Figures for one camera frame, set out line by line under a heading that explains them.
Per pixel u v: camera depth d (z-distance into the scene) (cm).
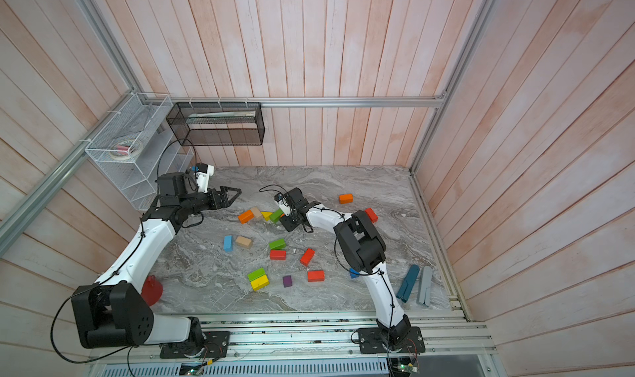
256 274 86
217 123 106
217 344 73
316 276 88
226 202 72
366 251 58
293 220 88
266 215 101
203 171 73
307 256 92
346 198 109
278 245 94
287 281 84
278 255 93
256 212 103
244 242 94
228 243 94
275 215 101
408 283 84
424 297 81
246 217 101
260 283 84
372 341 71
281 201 91
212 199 71
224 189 72
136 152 73
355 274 87
